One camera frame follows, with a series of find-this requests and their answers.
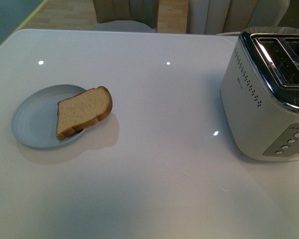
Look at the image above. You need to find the slice of brown bread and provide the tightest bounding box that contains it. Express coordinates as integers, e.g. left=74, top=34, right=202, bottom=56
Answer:
left=56, top=86, right=113, bottom=140

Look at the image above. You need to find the light blue round plate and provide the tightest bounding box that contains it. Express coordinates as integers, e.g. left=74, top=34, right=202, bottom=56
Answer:
left=11, top=85, right=85, bottom=149

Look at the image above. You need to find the beige upholstered chair left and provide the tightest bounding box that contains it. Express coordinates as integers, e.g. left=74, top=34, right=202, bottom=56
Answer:
left=93, top=0, right=159, bottom=33

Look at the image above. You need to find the beige upholstered chair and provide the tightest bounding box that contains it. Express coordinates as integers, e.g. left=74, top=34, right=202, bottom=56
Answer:
left=186, top=0, right=290, bottom=35
left=93, top=0, right=159, bottom=33

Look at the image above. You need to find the white chrome two-slot toaster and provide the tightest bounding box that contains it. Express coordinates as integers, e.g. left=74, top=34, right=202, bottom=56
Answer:
left=220, top=27, right=299, bottom=162

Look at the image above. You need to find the beige upholstered chair right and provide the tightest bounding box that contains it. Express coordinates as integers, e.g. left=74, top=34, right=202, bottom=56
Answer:
left=186, top=0, right=290, bottom=35

